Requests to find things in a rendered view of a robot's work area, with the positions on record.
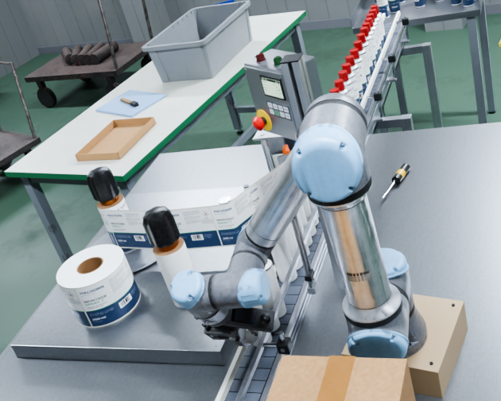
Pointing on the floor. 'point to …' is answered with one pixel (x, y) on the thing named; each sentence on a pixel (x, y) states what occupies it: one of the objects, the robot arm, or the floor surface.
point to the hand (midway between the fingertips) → (256, 336)
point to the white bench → (218, 87)
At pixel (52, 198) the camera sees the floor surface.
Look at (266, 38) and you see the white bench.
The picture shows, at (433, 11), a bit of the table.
